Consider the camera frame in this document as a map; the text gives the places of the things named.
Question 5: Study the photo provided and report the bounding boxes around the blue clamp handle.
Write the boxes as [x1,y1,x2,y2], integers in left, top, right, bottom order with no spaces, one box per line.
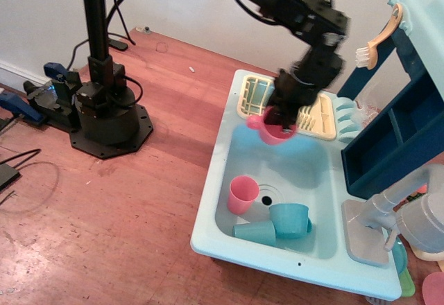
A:
[1,91,46,125]

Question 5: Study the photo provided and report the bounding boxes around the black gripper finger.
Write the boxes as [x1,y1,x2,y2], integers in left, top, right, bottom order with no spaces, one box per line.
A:
[281,110,298,129]
[266,106,282,125]

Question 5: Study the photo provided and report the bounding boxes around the cream dish rack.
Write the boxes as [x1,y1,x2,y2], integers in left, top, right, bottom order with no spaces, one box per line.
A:
[237,74,336,141]

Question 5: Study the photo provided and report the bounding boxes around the black cable foot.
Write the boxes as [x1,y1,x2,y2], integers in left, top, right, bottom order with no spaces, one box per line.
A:
[109,39,128,51]

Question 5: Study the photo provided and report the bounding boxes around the pink tumbler cup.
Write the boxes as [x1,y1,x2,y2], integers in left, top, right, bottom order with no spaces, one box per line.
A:
[227,175,259,215]

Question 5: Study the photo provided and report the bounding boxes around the light blue toy sink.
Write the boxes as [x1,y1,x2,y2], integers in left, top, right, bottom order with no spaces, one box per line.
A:
[191,70,402,301]

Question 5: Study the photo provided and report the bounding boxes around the pink cup with handle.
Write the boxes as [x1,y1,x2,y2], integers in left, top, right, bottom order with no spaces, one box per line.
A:
[246,109,298,146]

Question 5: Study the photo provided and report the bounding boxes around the teal tumbler lying down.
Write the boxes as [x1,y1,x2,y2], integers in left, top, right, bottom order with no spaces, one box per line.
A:
[232,220,276,246]

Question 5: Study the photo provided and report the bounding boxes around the dark blue toy shelf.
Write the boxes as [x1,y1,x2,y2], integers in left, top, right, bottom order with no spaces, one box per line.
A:
[341,29,443,199]

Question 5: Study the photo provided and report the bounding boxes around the blue black clamp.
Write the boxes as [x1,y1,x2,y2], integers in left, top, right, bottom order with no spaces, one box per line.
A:
[23,62,82,132]

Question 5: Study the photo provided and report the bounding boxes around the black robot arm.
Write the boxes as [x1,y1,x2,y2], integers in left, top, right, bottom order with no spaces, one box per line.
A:
[70,0,349,159]

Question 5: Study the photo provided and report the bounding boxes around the grey toy faucet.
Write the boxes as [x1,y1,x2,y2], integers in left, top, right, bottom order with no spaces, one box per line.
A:
[341,164,443,266]

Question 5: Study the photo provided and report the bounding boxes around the black cable loop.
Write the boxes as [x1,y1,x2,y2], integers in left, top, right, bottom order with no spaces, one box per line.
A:
[0,148,60,214]

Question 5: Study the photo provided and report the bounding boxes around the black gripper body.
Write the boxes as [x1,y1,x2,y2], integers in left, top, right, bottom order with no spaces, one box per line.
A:
[268,40,343,114]

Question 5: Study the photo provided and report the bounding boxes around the black flat device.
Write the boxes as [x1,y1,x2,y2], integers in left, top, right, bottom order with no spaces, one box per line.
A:
[0,164,20,191]

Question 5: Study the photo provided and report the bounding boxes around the green plate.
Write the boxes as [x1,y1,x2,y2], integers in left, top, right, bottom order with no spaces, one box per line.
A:
[398,268,416,297]

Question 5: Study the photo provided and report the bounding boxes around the pink plate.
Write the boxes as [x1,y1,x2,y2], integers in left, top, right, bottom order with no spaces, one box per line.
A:
[422,272,444,305]

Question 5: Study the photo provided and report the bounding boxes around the teal cup with handle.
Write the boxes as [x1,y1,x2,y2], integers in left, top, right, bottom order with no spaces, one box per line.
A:
[268,203,312,239]

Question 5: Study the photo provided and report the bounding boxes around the tan dish brush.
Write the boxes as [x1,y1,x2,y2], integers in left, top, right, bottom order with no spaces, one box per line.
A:
[355,3,403,70]

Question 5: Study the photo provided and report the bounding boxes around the teal plate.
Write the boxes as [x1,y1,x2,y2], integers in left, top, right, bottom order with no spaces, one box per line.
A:
[391,239,408,275]

